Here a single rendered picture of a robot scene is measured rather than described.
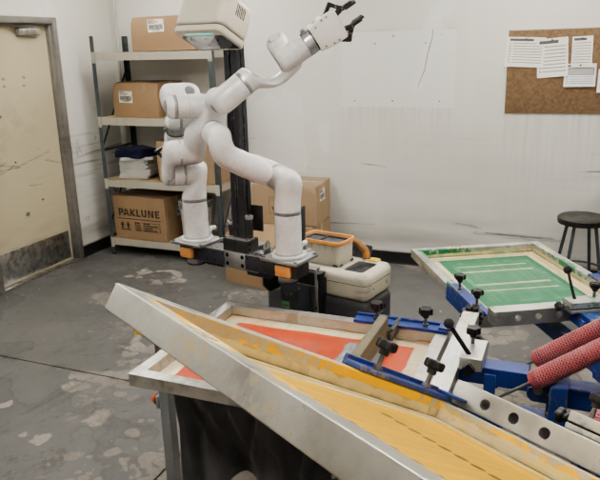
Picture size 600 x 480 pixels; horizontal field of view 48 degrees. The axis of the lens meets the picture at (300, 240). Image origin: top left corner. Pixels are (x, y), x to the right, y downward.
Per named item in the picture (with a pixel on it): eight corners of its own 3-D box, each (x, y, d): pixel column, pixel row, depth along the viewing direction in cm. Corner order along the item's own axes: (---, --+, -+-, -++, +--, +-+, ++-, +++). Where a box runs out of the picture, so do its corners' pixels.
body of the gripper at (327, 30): (300, 26, 214) (329, 6, 213) (316, 53, 218) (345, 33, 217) (304, 30, 207) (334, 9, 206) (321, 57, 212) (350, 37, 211)
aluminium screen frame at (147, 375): (129, 386, 188) (128, 373, 187) (228, 310, 240) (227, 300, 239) (404, 440, 159) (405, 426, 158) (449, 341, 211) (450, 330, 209)
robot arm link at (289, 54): (275, 62, 225) (261, 39, 220) (302, 44, 224) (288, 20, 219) (287, 77, 213) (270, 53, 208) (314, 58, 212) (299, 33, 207)
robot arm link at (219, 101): (219, 155, 218) (210, 150, 231) (268, 114, 219) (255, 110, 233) (187, 117, 211) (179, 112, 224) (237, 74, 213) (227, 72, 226)
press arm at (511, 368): (458, 381, 178) (459, 364, 176) (462, 370, 183) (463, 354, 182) (527, 391, 171) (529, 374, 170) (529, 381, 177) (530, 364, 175)
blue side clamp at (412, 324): (352, 336, 219) (352, 316, 217) (357, 330, 223) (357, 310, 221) (445, 350, 208) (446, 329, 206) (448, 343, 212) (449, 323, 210)
